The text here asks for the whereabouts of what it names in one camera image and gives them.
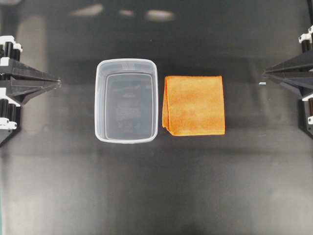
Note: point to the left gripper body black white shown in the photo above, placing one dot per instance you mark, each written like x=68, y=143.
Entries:
x=10, y=109

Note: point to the clear plastic container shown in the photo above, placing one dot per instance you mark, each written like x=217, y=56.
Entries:
x=126, y=101

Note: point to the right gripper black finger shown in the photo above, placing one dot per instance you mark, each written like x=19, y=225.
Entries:
x=302, y=63
x=299, y=83

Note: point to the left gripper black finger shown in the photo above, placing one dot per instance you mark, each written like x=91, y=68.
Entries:
x=15, y=68
x=21, y=93

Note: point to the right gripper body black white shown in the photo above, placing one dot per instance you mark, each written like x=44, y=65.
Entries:
x=306, y=41

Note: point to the folded orange towel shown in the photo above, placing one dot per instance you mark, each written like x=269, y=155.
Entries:
x=193, y=105

